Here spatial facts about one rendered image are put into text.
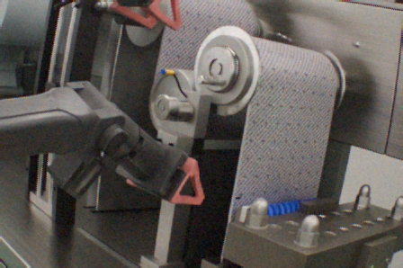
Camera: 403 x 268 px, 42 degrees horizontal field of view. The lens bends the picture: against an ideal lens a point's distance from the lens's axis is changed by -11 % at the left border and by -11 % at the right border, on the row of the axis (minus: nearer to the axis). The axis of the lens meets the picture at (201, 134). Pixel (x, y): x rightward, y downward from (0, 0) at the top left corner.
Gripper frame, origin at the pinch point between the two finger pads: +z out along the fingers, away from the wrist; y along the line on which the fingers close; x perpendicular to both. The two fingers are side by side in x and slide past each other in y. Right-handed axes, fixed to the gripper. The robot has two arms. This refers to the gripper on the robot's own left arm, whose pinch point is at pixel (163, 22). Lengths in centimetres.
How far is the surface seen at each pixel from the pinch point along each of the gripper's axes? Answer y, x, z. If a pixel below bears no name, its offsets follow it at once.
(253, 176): 6.6, -5.7, 27.7
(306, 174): 6.7, 3.5, 39.4
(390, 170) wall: -98, 135, 251
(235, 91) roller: 4.3, 1.3, 15.5
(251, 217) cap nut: 13.4, -13.2, 25.4
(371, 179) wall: -113, 127, 258
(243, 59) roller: 5.1, 5.2, 12.2
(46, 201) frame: -33, -28, 25
